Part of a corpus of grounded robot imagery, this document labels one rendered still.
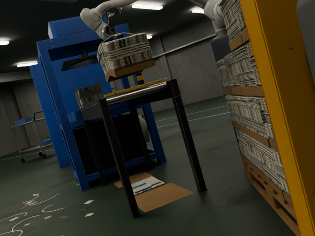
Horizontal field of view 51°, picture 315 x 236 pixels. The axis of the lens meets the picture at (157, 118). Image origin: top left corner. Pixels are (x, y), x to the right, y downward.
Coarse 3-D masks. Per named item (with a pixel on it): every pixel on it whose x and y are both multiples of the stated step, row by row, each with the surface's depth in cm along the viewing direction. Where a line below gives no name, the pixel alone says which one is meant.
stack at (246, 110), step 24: (240, 48) 147; (240, 72) 164; (240, 96) 176; (240, 120) 196; (264, 120) 141; (240, 144) 223; (264, 168) 168; (264, 192) 191; (288, 192) 135; (288, 216) 154
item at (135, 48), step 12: (132, 36) 217; (144, 36) 219; (108, 48) 212; (120, 48) 215; (132, 48) 218; (144, 48) 221; (108, 60) 224; (120, 60) 216; (132, 60) 219; (144, 60) 223
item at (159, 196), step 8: (168, 184) 271; (144, 192) 267; (152, 192) 261; (160, 192) 255; (168, 192) 249; (176, 192) 244; (184, 192) 239; (192, 192) 234; (136, 200) 252; (144, 200) 247; (152, 200) 241; (160, 200) 236; (168, 200) 231; (144, 208) 229; (152, 208) 224
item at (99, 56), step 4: (100, 52) 234; (100, 56) 239; (100, 60) 245; (104, 64) 239; (104, 68) 242; (104, 72) 247; (136, 72) 248; (140, 72) 253; (112, 76) 236; (120, 76) 243; (124, 76) 247; (108, 80) 242; (112, 80) 245
